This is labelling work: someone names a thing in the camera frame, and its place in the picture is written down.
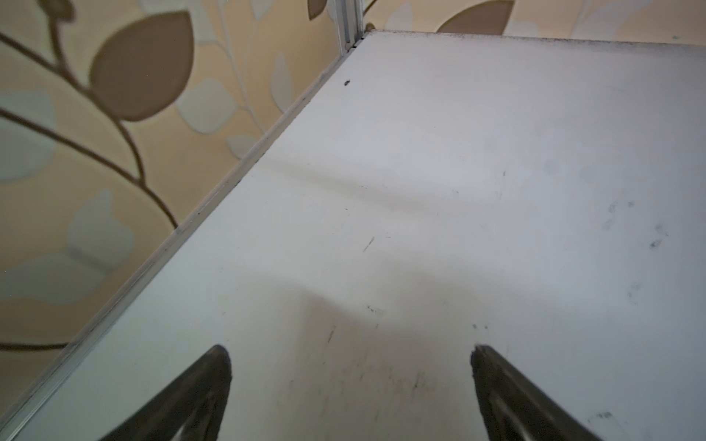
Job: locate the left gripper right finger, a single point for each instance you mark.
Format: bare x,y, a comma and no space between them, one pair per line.
514,408

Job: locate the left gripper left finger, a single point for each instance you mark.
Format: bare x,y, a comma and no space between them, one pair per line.
191,407

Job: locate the aluminium frame corner post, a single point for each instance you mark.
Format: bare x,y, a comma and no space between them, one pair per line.
348,18

